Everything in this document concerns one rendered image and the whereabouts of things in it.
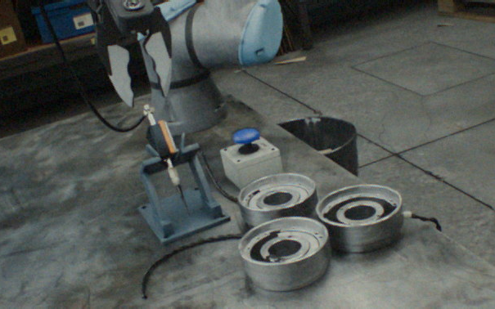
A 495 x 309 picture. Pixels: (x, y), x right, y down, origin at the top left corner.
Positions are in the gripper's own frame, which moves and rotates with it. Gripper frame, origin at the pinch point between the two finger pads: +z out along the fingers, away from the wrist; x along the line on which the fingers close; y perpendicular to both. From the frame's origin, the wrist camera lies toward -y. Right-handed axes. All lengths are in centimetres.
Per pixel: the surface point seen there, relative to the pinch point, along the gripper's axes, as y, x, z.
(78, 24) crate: 330, -38, 48
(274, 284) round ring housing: -28.5, -2.7, 17.0
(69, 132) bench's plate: 51, 7, 18
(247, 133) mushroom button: 0.9, -13.3, 10.6
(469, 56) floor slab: 219, -223, 99
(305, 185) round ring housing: -12.3, -15.4, 15.1
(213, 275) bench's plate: -20.4, 1.8, 18.0
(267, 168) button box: -1.8, -14.3, 15.9
